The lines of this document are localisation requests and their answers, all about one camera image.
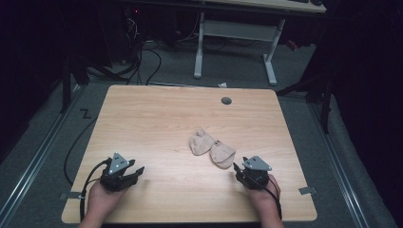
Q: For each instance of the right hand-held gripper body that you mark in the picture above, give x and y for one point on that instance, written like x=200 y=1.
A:
x=256 y=174

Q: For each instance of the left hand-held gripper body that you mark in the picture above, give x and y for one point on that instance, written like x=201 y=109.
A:
x=118 y=177

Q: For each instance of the beige sock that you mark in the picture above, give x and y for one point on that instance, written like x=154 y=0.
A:
x=222 y=155
x=201 y=142

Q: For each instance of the person's right hand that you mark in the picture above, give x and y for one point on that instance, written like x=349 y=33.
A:
x=264 y=198

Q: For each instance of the person's left hand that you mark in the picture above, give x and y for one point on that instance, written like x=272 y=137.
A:
x=103 y=199

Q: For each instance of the grey table grommet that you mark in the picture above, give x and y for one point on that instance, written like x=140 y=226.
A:
x=226 y=101

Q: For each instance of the white paper scrap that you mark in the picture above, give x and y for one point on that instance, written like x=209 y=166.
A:
x=222 y=85

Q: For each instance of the black metal stand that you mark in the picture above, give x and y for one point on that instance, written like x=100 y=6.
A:
x=326 y=104
x=66 y=85

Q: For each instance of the red object under desk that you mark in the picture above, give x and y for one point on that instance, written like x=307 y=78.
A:
x=292 y=44

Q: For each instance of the white-legged desk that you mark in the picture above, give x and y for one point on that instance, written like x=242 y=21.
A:
x=240 y=30

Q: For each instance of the black keyboard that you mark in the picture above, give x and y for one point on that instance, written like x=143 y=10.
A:
x=299 y=1

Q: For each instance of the black computer mouse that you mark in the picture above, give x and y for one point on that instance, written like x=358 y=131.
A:
x=316 y=2

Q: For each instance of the grey metal table bracket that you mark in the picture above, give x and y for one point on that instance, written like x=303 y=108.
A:
x=70 y=195
x=307 y=190

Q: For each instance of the black zigzag bracket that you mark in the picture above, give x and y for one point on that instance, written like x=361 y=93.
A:
x=86 y=113

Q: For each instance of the metal floor rail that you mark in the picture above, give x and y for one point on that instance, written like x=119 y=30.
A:
x=340 y=171
x=38 y=158

